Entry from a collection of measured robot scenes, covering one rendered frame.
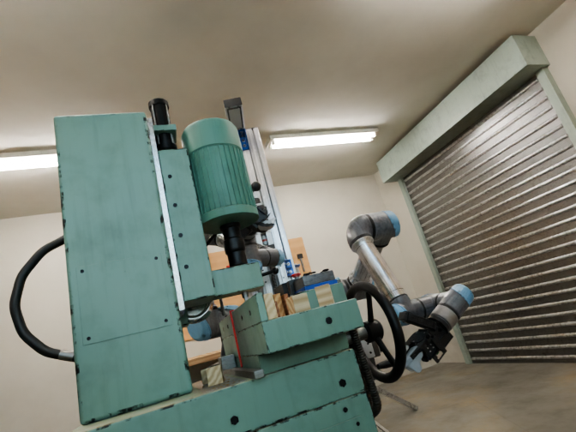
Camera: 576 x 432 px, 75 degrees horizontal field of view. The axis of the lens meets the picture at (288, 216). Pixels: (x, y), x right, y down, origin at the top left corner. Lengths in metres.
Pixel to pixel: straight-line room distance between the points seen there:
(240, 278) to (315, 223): 4.02
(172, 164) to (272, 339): 0.57
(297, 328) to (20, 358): 3.95
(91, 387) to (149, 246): 0.31
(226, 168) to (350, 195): 4.39
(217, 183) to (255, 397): 0.55
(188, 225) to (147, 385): 0.38
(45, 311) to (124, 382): 3.65
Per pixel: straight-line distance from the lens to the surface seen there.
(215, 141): 1.11
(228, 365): 1.13
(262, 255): 1.52
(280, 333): 0.75
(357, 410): 0.90
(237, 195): 1.05
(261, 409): 0.83
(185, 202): 1.03
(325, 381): 0.86
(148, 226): 0.97
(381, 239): 1.59
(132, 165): 1.04
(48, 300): 4.55
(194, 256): 0.99
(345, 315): 0.80
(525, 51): 3.84
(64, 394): 4.45
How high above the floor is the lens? 0.87
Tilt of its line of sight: 16 degrees up
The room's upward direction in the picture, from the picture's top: 15 degrees counter-clockwise
